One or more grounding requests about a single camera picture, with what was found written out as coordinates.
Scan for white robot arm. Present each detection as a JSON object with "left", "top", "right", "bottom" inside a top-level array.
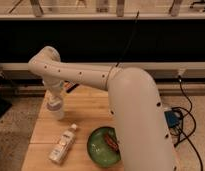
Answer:
[{"left": 28, "top": 46, "right": 179, "bottom": 171}]

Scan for translucent white ceramic cup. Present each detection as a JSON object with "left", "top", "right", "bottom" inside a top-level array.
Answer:
[{"left": 47, "top": 101, "right": 65, "bottom": 120}]

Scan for dark rectangular bar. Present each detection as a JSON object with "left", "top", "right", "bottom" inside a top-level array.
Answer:
[{"left": 64, "top": 82, "right": 78, "bottom": 93}]

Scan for wooden table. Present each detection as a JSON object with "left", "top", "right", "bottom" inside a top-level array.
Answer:
[{"left": 21, "top": 83, "right": 181, "bottom": 171}]

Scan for white plastic bottle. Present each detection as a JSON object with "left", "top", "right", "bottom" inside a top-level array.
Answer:
[{"left": 49, "top": 124, "right": 77, "bottom": 164}]

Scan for brown snack bar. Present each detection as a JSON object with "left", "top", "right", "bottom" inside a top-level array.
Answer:
[{"left": 103, "top": 133, "right": 119, "bottom": 153}]

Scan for green bowl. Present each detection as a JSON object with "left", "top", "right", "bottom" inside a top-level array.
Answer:
[{"left": 87, "top": 126, "right": 121, "bottom": 168}]

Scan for blue power box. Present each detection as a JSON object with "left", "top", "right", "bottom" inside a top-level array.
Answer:
[{"left": 164, "top": 111, "right": 180, "bottom": 128}]

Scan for black hanging cable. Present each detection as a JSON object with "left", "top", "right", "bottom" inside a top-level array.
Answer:
[{"left": 115, "top": 10, "right": 141, "bottom": 68}]

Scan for black floor cable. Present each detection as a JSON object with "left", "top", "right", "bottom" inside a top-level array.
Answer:
[{"left": 170, "top": 76, "right": 205, "bottom": 171}]

